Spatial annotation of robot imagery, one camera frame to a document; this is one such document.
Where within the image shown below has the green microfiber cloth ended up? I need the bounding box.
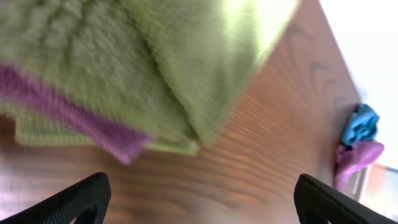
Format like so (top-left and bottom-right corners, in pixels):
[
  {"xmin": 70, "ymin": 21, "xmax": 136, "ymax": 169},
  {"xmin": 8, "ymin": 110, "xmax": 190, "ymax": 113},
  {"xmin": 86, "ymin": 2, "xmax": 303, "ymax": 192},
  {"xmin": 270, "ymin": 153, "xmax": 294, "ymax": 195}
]
[{"xmin": 1, "ymin": 0, "xmax": 299, "ymax": 142}]

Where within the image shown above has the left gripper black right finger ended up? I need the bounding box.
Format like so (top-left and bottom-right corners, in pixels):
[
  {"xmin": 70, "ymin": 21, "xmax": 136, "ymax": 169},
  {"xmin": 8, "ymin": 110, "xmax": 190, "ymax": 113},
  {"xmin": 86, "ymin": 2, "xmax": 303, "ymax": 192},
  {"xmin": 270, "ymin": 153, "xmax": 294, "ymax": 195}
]
[{"xmin": 294, "ymin": 174, "xmax": 397, "ymax": 224}]

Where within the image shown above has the crumpled blue cloth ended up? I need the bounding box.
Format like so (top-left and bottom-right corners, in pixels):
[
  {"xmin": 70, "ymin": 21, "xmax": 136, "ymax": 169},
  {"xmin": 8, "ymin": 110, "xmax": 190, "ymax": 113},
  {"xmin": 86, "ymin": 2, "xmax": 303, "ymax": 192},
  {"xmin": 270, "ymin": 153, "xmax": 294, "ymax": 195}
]
[{"xmin": 340, "ymin": 103, "xmax": 380, "ymax": 146}]

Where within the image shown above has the folded green cloth under purple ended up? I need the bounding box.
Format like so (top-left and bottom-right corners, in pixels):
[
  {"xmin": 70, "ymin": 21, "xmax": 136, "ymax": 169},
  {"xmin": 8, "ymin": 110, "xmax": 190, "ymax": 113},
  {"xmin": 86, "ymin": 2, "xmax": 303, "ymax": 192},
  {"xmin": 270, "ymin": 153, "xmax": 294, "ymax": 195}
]
[{"xmin": 1, "ymin": 101, "xmax": 199, "ymax": 156}]

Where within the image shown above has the crumpled purple cloth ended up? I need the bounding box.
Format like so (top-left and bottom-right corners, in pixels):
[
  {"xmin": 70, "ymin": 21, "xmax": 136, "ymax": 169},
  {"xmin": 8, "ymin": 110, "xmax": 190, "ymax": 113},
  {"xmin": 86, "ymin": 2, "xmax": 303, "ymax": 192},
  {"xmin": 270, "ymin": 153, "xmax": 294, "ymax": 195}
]
[{"xmin": 334, "ymin": 141, "xmax": 385, "ymax": 192}]

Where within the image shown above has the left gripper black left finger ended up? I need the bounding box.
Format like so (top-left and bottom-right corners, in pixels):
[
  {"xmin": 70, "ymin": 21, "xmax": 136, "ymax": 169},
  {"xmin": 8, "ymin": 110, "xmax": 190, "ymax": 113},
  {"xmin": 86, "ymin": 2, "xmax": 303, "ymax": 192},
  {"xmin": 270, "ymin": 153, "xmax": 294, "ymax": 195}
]
[{"xmin": 1, "ymin": 172, "xmax": 111, "ymax": 224}]

